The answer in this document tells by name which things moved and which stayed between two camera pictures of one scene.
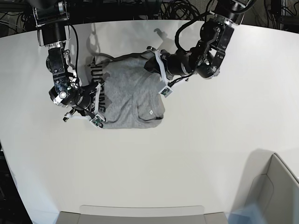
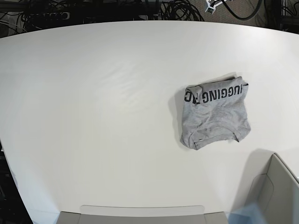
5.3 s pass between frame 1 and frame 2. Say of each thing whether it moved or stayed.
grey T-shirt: moved
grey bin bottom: stayed
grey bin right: stayed
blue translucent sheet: stayed
